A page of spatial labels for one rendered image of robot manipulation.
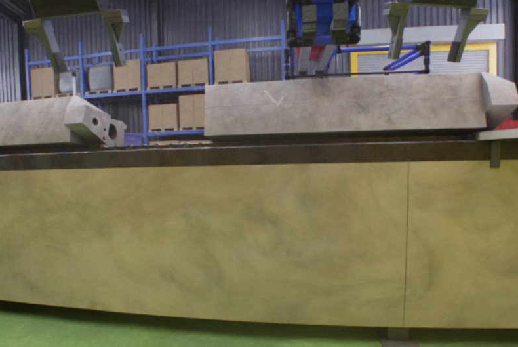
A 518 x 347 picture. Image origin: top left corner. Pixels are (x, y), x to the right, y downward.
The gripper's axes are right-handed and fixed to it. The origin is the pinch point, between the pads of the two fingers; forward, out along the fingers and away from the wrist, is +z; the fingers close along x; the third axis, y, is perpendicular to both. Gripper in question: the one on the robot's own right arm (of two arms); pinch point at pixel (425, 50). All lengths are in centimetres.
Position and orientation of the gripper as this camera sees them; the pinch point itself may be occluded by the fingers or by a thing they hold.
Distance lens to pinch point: 69.4
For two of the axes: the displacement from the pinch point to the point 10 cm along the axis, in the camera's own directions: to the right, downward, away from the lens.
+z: -0.2, 8.8, 4.8
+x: 10.0, 0.1, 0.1
